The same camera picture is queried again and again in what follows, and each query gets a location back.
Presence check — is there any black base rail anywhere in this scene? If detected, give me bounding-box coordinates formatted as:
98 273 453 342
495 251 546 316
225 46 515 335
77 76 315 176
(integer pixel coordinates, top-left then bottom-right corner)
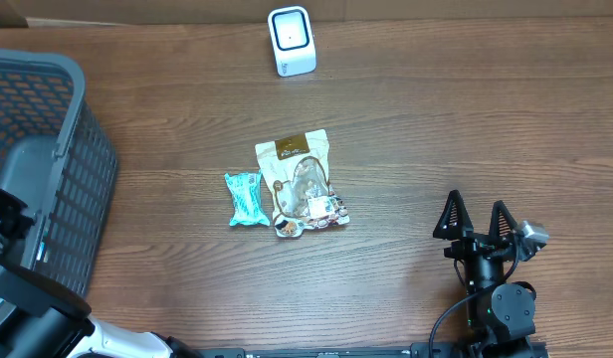
197 343 550 358

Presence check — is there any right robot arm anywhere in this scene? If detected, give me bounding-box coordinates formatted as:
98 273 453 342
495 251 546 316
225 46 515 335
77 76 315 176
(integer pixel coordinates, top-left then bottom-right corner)
427 190 549 357

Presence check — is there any white barcode scanner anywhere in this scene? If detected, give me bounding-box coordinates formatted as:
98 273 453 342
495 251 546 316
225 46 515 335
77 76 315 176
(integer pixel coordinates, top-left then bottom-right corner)
268 6 317 78

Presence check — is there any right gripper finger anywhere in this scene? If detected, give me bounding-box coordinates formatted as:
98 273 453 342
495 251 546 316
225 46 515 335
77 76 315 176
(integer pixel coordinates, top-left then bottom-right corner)
433 190 474 241
489 201 517 240

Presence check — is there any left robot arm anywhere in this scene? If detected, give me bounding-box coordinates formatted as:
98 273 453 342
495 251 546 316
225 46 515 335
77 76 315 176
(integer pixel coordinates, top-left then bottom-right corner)
0 189 199 358

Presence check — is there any grey plastic basket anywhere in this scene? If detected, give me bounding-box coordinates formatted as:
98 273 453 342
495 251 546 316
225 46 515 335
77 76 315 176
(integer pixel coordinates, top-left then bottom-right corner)
0 49 118 295

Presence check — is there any teal snack packet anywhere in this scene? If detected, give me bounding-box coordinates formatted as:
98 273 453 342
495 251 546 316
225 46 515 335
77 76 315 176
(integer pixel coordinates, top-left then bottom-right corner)
224 171 271 227

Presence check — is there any beige snack pouch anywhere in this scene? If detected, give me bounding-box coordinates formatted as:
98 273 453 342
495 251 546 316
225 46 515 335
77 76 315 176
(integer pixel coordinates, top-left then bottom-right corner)
255 129 350 239

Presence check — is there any cardboard back panel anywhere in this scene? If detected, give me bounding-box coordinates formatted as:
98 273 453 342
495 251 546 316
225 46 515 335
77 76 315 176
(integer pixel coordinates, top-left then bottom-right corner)
0 0 613 27

